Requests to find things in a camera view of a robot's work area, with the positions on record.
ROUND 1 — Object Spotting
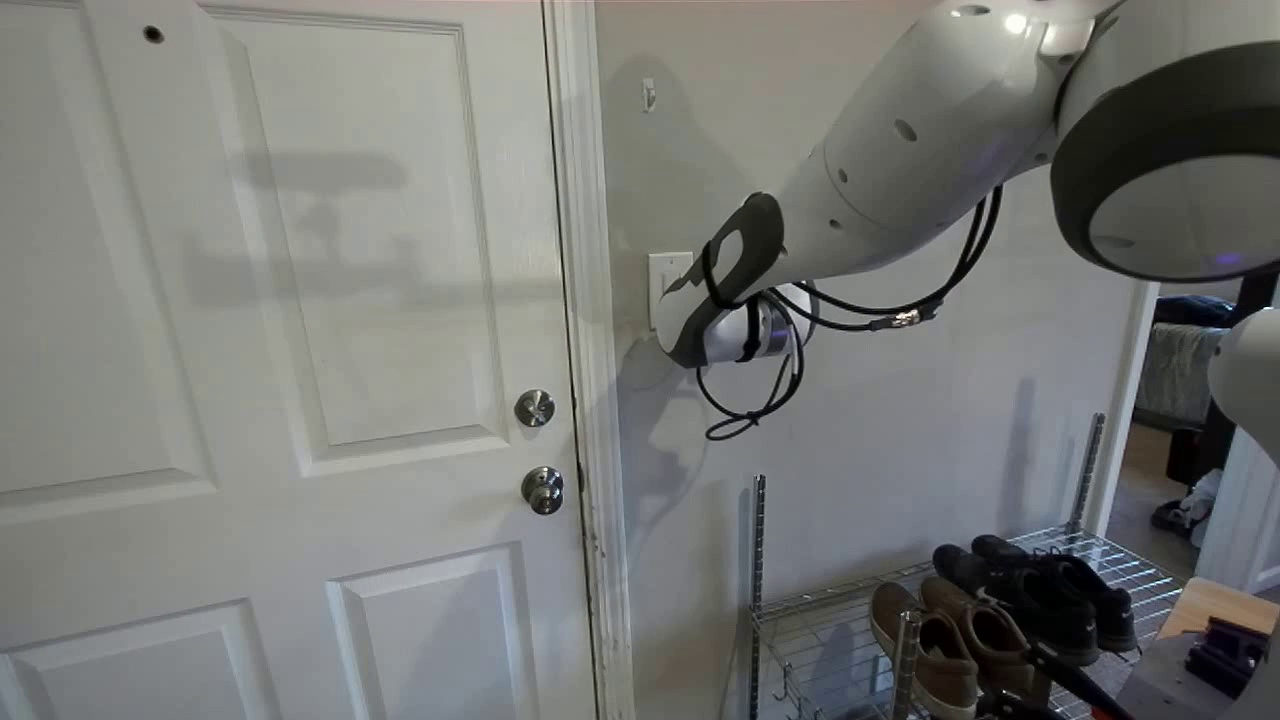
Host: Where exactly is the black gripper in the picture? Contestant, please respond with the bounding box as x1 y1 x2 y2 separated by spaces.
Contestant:
659 284 804 372

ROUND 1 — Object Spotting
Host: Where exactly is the silver deadbolt lock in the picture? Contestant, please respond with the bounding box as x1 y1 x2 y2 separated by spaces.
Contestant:
513 386 558 434

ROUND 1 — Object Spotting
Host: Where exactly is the silver door knob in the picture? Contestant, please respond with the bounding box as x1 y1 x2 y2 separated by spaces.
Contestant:
516 466 567 519

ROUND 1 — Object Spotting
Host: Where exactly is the tan suede shoe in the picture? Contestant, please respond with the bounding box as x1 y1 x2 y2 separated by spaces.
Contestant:
867 578 986 720
917 573 1052 714

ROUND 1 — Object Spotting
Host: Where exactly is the white panel door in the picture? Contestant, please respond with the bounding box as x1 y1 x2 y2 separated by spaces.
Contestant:
0 0 594 720

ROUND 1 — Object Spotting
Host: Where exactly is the black shoe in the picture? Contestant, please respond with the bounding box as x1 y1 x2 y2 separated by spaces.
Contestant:
968 533 1139 656
933 538 1105 674

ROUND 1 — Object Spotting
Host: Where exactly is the dark background furniture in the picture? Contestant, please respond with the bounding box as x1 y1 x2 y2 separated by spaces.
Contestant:
1143 277 1276 494

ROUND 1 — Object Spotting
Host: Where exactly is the white cabinet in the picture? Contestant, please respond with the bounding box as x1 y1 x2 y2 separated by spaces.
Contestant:
1190 437 1280 602

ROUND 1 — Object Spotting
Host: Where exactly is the wooden table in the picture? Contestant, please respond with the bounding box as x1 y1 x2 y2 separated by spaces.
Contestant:
1156 573 1280 644

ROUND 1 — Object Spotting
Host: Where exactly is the small black box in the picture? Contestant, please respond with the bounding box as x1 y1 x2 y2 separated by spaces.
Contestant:
1180 618 1273 701

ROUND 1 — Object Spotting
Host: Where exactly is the black looped cable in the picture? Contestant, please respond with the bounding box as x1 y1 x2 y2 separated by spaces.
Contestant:
692 296 812 444

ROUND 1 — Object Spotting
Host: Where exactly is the white door frame trim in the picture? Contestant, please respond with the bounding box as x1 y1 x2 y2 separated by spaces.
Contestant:
535 0 639 720

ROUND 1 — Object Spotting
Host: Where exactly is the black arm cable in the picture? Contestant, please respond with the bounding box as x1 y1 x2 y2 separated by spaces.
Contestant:
772 185 1008 337

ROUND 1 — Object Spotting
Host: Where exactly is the chrome wire shoe rack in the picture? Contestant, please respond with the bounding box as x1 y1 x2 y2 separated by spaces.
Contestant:
724 414 1185 720

